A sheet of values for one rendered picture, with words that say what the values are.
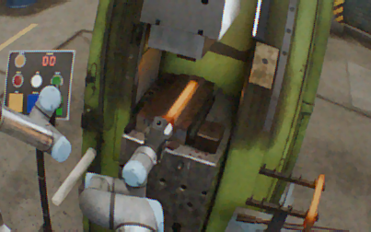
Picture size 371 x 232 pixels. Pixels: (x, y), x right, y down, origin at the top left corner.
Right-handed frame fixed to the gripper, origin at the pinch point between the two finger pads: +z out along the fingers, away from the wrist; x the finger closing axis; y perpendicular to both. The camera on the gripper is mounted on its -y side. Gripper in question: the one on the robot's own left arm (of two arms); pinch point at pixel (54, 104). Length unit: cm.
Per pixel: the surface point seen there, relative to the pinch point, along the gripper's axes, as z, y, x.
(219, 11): -20, 40, -53
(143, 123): 13.6, -2.3, -37.5
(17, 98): 10.2, 0.1, 19.8
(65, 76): 11.0, 11.5, -2.5
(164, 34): -6.5, 30.0, -37.5
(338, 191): 121, -38, -203
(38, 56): 10.8, 18.7, 12.9
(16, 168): 130, -49, 37
